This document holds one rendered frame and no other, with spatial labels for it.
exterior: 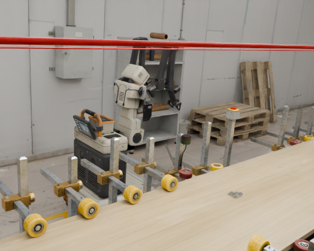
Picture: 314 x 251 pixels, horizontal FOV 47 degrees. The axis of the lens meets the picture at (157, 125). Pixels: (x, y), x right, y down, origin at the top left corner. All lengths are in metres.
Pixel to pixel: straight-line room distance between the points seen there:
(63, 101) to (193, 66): 2.37
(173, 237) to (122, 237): 0.21
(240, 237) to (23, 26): 3.47
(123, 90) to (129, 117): 0.25
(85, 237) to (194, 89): 4.88
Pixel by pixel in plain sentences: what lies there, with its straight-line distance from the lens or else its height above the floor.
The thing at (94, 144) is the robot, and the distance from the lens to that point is 3.10.
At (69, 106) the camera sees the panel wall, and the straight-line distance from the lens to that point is 4.81.
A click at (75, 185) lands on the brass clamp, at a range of 1.87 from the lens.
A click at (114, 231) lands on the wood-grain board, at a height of 0.90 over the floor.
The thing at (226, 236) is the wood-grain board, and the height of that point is 0.90.
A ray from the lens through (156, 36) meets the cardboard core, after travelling 5.18.
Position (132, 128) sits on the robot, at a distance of 3.30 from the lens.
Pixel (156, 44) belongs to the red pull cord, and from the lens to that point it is 0.50.
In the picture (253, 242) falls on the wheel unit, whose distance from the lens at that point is 1.54.
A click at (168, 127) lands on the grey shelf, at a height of 0.21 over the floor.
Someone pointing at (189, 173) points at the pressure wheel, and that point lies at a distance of 2.21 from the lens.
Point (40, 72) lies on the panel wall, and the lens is 4.56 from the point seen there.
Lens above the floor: 1.77
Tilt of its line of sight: 16 degrees down
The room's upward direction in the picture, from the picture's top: 4 degrees clockwise
